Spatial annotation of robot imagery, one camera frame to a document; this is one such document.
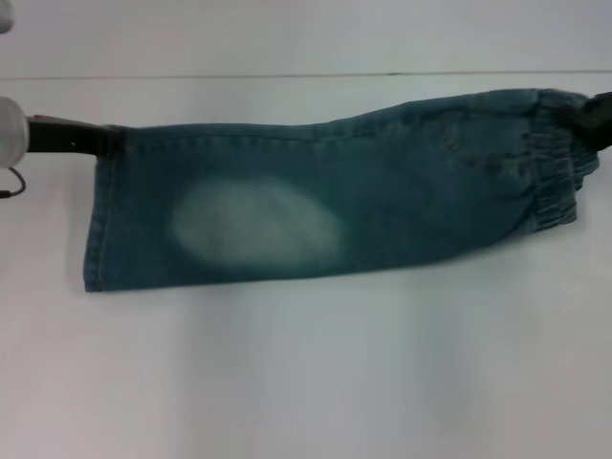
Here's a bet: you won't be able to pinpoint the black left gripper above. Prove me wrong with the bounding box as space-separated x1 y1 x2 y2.
27 115 126 159

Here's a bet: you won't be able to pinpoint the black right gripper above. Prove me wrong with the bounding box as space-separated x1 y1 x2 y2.
576 90 612 154

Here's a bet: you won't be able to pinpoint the blue denim shorts with print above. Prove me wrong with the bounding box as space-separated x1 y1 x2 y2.
81 86 603 294

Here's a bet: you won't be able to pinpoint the thin dark cable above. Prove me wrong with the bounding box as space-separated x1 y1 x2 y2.
0 166 26 202

